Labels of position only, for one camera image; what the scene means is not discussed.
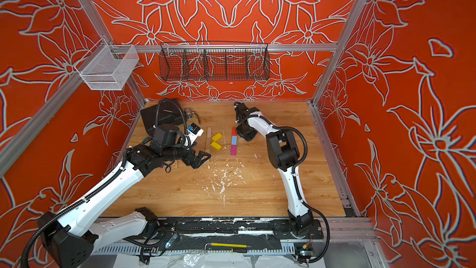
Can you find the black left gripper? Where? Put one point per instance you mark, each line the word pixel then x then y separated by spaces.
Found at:
pixel 190 160

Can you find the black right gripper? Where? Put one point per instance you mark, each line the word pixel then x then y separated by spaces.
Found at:
pixel 249 136

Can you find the blue block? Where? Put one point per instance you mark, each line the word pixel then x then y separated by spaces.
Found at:
pixel 234 140

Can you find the magenta block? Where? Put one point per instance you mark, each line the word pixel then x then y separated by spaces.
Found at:
pixel 233 151

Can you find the yellow block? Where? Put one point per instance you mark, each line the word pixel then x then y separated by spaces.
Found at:
pixel 216 146
pixel 217 137

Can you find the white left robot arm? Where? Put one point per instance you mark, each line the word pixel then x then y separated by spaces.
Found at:
pixel 71 235

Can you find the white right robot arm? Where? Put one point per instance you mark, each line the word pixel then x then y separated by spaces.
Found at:
pixel 287 149

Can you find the black plastic tool case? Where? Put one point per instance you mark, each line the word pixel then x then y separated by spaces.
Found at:
pixel 170 113

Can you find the metal ball valve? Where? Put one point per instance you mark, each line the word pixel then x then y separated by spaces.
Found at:
pixel 190 114

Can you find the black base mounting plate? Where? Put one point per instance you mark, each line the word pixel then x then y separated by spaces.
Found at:
pixel 279 228

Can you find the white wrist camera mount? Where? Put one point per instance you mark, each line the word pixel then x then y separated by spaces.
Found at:
pixel 192 133

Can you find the black wire basket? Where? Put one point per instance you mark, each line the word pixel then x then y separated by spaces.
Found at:
pixel 219 61

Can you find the white wire basket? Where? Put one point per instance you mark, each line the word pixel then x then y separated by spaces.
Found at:
pixel 106 67

